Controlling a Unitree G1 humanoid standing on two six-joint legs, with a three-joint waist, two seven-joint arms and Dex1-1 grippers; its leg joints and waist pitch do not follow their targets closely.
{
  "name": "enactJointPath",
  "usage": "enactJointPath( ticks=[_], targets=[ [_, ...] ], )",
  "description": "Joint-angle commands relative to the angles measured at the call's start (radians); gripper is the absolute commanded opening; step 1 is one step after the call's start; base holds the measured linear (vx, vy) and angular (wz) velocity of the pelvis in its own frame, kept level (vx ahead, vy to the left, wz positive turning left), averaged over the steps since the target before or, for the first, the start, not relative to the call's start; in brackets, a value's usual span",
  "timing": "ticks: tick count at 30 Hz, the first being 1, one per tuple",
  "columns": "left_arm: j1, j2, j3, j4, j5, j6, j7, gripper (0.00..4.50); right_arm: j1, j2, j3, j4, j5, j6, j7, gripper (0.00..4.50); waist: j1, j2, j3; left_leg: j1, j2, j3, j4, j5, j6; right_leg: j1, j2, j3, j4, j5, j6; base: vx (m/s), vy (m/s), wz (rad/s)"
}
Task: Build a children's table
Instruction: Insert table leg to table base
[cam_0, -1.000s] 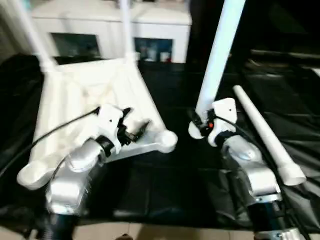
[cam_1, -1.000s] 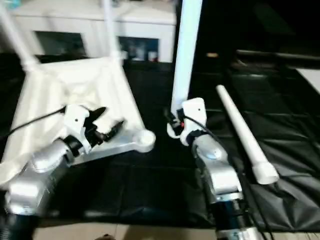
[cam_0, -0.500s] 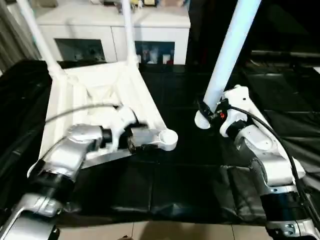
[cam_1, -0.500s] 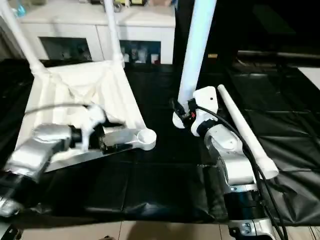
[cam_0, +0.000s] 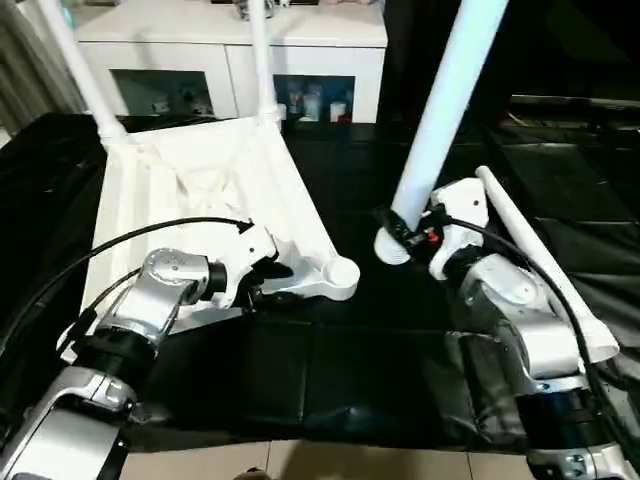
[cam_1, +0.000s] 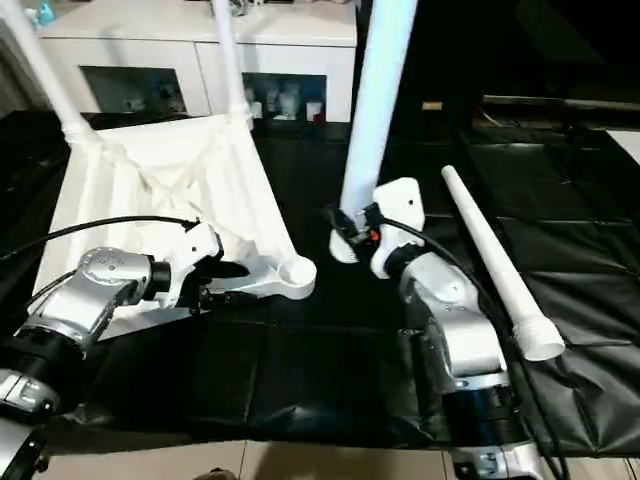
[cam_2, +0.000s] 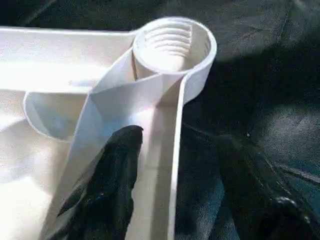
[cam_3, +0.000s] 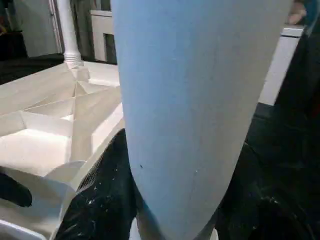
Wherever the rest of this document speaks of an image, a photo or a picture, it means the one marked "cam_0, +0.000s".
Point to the white plastic table leg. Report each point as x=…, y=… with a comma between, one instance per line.
x=520, y=230
x=260, y=60
x=80, y=70
x=440, y=110

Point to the white plastic table top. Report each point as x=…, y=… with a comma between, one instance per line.
x=200, y=170

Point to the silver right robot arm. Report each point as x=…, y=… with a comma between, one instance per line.
x=530, y=320

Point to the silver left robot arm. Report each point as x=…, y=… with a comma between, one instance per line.
x=150, y=300

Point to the black plastic mat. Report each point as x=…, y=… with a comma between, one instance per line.
x=330, y=380

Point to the white glass-door cabinet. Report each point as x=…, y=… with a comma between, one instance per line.
x=180, y=30

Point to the grey curtain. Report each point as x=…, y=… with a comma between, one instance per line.
x=20, y=70

